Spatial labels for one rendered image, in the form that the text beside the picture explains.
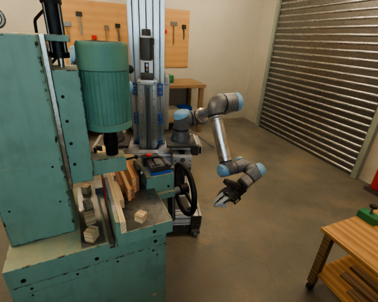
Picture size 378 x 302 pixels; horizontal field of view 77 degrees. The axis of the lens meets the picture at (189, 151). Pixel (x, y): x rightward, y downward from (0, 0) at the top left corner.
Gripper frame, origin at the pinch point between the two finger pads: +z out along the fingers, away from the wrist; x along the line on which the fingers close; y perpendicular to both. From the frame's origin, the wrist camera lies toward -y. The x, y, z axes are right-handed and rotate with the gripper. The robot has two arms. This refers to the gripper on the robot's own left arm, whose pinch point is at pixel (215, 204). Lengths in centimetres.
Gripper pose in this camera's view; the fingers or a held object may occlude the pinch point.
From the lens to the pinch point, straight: 133.7
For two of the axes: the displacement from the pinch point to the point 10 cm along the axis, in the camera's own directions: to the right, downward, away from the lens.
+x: -4.9, -4.1, 7.7
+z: -7.8, 6.0, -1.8
